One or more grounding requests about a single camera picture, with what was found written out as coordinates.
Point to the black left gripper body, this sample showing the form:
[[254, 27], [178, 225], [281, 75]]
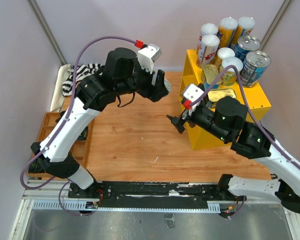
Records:
[[143, 82]]

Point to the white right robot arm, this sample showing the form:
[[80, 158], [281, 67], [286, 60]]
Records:
[[228, 123]]

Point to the red label can white lid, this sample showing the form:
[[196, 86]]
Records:
[[206, 29]]

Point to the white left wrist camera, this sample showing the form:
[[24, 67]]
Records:
[[147, 56]]

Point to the short green can white lid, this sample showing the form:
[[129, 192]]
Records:
[[167, 85]]

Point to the blue can silver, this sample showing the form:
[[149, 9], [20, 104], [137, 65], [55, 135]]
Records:
[[244, 45], [254, 65]]

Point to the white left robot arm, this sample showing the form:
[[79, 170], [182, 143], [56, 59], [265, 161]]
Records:
[[124, 72]]

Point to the cream cloth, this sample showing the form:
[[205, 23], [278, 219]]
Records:
[[57, 97]]

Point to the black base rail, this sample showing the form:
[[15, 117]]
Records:
[[112, 189]]

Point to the wooden compartment tray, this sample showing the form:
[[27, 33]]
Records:
[[80, 148]]

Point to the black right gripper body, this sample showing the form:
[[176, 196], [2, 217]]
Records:
[[202, 117]]

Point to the aluminium frame post left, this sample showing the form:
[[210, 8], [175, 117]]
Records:
[[46, 30]]

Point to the green patterned rolled belt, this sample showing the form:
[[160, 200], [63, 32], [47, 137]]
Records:
[[84, 134]]

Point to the tall can white lid front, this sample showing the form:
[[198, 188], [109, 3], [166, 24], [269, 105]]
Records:
[[208, 49]]

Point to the green rolled belt bottom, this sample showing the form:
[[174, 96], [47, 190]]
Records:
[[35, 168]]

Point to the black striped cloth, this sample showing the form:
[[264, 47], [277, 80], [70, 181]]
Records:
[[83, 71]]

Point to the tall yellow blue can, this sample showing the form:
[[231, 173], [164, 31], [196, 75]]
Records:
[[245, 26]]

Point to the aluminium frame post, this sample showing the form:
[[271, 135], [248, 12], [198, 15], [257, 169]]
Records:
[[283, 9], [46, 30]]

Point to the yellow can white lid front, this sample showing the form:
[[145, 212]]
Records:
[[230, 77]]

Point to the aluminium frame post right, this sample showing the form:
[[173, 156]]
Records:
[[283, 9]]

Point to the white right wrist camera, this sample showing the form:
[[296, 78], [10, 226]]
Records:
[[191, 98]]

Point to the tall can white lid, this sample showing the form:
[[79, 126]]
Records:
[[208, 49], [226, 31]]

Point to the gold sardine tin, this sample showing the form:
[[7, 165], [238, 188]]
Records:
[[209, 74], [215, 95]]

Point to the small can white lid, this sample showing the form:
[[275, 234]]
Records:
[[221, 54]]

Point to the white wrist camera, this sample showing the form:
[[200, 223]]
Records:
[[191, 98], [147, 56]]

